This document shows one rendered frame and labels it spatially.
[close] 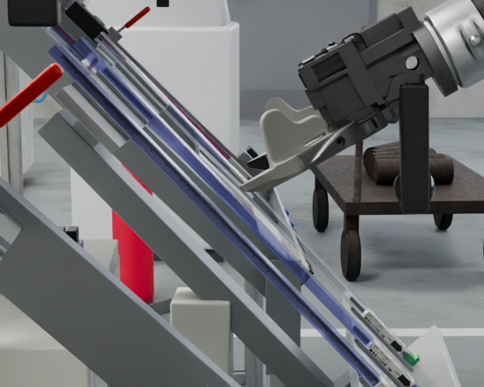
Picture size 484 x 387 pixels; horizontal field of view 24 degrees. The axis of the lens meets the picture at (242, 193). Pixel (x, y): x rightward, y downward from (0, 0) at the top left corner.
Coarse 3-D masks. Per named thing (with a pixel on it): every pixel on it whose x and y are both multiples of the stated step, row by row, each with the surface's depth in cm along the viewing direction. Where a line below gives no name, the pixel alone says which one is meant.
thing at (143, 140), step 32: (64, 64) 100; (96, 96) 100; (128, 128) 100; (160, 160) 101; (192, 192) 101; (224, 224) 101; (256, 256) 102; (288, 288) 102; (320, 320) 102; (352, 352) 103
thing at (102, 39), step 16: (112, 48) 121; (128, 64) 121; (144, 80) 121; (160, 96) 122; (176, 112) 122; (192, 128) 122; (208, 144) 122; (224, 160) 123; (240, 176) 123; (256, 192) 123; (272, 208) 124; (288, 224) 125; (288, 240) 124; (304, 256) 124; (320, 272) 124; (336, 288) 124; (352, 304) 125
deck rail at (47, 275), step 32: (0, 192) 81; (32, 224) 81; (32, 256) 82; (64, 256) 82; (0, 288) 82; (32, 288) 82; (64, 288) 82; (96, 288) 82; (128, 288) 84; (64, 320) 83; (96, 320) 83; (128, 320) 83; (160, 320) 84; (96, 352) 83; (128, 352) 84; (160, 352) 84; (192, 352) 84; (128, 384) 84; (160, 384) 84; (192, 384) 84; (224, 384) 84
